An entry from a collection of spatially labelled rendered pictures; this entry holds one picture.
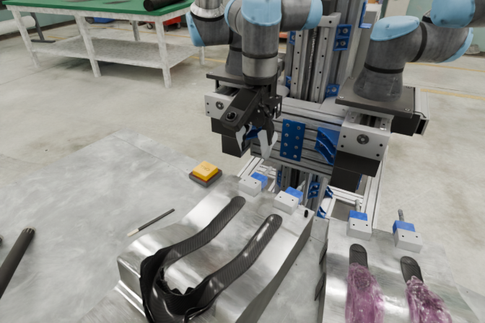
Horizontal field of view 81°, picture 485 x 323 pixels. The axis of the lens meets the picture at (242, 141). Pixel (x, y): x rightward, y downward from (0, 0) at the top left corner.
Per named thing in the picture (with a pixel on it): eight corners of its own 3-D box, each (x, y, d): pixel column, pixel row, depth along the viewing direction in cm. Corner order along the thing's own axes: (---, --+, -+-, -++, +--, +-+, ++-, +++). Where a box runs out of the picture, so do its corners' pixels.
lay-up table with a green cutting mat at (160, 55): (86, 48, 508) (67, -17, 451) (208, 63, 440) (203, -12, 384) (27, 68, 419) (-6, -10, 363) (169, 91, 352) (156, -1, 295)
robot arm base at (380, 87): (356, 81, 104) (362, 53, 98) (402, 88, 98) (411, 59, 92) (348, 96, 92) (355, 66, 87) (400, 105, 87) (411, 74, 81)
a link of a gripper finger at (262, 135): (284, 152, 72) (278, 118, 68) (273, 164, 68) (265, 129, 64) (274, 151, 74) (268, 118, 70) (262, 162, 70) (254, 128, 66)
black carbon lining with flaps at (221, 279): (235, 198, 77) (235, 171, 72) (289, 226, 70) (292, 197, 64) (126, 307, 54) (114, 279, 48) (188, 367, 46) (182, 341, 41)
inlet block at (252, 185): (263, 171, 88) (264, 157, 85) (277, 177, 86) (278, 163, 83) (238, 196, 79) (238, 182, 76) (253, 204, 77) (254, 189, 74)
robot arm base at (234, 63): (236, 60, 122) (236, 37, 117) (268, 66, 117) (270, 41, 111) (218, 71, 111) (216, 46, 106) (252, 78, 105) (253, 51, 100)
